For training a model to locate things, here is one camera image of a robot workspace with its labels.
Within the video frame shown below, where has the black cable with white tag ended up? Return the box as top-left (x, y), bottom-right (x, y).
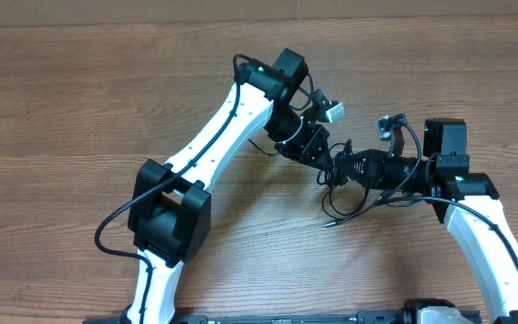
top-left (366, 191), bottom-right (426, 209)

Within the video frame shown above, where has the thick black cable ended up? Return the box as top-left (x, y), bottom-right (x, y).
top-left (316, 139), bottom-right (354, 188)

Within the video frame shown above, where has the black cable grey USB plug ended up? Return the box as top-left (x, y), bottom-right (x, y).
top-left (317, 180), bottom-right (389, 228)

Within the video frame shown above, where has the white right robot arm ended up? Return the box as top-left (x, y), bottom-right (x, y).
top-left (336, 116), bottom-right (518, 323)

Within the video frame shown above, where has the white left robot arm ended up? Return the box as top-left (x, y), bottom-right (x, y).
top-left (122, 49), bottom-right (344, 323)

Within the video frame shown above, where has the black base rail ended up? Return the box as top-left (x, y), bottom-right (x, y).
top-left (82, 309), bottom-right (483, 324)

